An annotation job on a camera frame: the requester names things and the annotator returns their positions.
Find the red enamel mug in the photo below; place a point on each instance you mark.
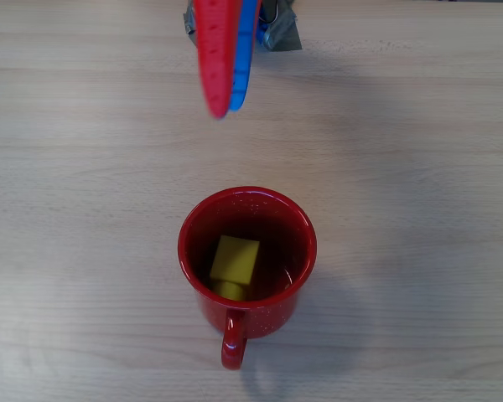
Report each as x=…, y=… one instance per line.
x=255, y=322

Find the yellow toy building block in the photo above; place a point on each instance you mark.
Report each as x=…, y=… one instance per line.
x=236, y=259

